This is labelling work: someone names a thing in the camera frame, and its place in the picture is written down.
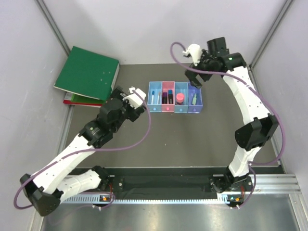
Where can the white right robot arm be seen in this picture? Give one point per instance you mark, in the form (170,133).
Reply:
(259,123)

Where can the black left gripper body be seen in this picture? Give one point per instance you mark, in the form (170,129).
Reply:
(128,112)

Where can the aluminium frame post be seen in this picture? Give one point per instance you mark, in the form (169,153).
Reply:
(271,32)
(53,25)

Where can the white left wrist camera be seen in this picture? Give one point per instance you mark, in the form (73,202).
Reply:
(135,98)

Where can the purple drawer box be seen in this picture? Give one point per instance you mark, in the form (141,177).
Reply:
(199,105)

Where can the aluminium frame post right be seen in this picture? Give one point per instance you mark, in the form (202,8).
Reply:
(271,32)

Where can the white marker blue cap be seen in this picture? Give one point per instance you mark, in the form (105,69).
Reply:
(152,97)

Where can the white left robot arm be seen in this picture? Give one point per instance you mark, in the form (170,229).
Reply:
(51,186)

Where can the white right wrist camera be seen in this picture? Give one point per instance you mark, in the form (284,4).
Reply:
(195,52)

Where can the pink drawer box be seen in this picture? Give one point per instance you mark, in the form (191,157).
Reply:
(166,85)

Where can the colourful tube pink cap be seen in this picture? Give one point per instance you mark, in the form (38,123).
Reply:
(180,98)

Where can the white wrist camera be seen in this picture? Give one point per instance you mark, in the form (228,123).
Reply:
(195,52)
(135,98)

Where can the aluminium frame post left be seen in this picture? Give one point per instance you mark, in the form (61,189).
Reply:
(53,25)

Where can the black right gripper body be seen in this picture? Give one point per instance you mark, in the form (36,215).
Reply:
(192,73)

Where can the aluminium front rail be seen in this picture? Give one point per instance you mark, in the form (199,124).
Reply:
(281,183)

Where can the red and green folder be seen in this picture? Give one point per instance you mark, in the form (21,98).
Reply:
(74,99)

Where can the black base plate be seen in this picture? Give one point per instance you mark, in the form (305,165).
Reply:
(217,184)

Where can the black marker purple cap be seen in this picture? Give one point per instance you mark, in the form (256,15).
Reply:
(164,98)

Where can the black highlighter blue cap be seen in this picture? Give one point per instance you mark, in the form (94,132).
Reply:
(170,96)

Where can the green ring binder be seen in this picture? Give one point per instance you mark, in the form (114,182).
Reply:
(88,74)

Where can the light blue drawer box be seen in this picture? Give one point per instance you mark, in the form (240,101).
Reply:
(181,87)
(157,87)

